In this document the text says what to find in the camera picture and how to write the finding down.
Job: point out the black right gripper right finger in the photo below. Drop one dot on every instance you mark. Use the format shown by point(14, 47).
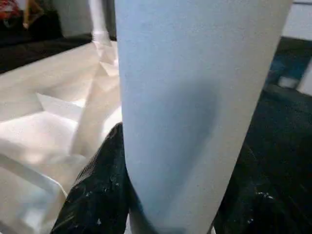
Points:
point(253, 209)

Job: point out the white plastic table leg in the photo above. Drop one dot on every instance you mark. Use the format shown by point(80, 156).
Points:
point(100, 24)
point(195, 97)

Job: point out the white plastic table top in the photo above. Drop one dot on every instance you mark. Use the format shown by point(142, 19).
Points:
point(48, 122)

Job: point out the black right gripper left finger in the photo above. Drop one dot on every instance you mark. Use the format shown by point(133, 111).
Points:
point(100, 195)

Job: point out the black work mat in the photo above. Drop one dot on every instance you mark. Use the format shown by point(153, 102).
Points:
point(287, 146)

